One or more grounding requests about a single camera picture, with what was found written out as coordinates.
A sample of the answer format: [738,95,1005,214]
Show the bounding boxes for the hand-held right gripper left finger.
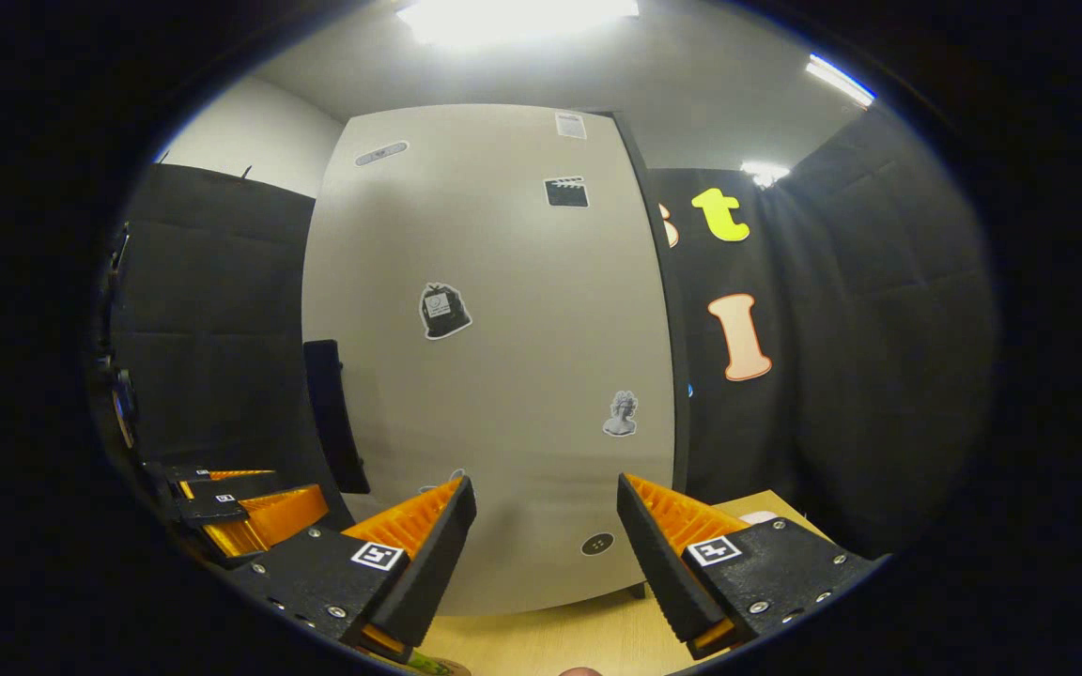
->
[222,475,479,664]

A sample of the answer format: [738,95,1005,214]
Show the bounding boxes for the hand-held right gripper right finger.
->
[616,472,880,660]

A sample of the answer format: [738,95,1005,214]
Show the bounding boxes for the black cabinet door handle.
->
[303,339,372,496]

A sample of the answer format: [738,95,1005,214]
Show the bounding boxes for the grey cabinet door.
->
[301,103,676,616]

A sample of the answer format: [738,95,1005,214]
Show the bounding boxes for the black backdrop cloth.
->
[104,103,997,555]

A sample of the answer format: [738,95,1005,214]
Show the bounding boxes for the long ceiling light strip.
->
[804,54,877,107]

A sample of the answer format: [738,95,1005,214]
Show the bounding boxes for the large ceiling light panel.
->
[395,0,641,48]

